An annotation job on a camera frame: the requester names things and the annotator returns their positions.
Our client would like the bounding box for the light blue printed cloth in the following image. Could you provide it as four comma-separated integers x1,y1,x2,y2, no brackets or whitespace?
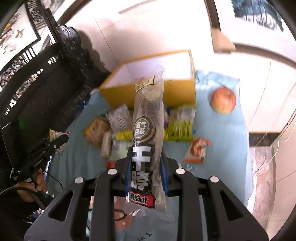
46,70,254,241

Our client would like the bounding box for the clear nut snack packet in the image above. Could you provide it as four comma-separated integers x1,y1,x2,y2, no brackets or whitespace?
106,104,132,133

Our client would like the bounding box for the framed bird painting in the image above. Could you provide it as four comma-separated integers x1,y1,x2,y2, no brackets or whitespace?
0,3,41,69

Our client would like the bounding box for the person left hand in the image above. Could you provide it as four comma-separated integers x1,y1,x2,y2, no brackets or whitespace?
15,169,48,202

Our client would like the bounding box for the orange white rice roll pack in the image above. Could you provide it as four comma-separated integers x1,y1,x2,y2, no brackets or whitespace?
184,138,213,164

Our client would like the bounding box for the green white snack wrapper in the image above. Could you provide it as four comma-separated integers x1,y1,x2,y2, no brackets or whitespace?
110,140,132,161

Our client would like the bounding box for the long dark seaweed snack pack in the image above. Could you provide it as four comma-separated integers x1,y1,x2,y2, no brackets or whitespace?
125,77,175,222

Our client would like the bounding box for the bread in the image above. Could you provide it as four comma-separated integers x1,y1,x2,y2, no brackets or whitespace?
49,129,70,155

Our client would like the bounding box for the lime green snack packet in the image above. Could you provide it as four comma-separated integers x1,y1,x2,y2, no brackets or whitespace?
165,105,196,142

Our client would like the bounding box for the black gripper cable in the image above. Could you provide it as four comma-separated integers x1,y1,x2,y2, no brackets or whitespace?
0,170,64,209

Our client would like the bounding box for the red yellow apple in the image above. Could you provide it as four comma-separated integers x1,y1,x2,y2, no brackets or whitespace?
210,86,236,114

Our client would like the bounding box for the yellow cake snack pack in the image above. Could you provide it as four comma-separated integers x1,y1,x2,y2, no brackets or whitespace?
83,116,111,149

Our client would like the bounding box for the cardboard frame corner protector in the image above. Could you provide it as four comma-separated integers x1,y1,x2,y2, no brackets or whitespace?
211,28,236,53

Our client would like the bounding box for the framed lotus painting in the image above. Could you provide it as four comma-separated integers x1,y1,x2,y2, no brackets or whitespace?
205,1,295,67

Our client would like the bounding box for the yellow cardboard box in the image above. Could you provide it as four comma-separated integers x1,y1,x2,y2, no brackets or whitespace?
99,50,196,109

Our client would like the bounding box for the beige sesame bar pack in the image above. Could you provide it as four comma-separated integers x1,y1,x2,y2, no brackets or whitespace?
101,131,112,158

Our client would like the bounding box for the dark carved wooden chair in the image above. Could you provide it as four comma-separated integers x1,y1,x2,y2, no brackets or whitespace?
1,1,109,169

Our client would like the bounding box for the white wall cable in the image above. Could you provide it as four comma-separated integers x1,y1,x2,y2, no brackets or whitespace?
254,81,296,176

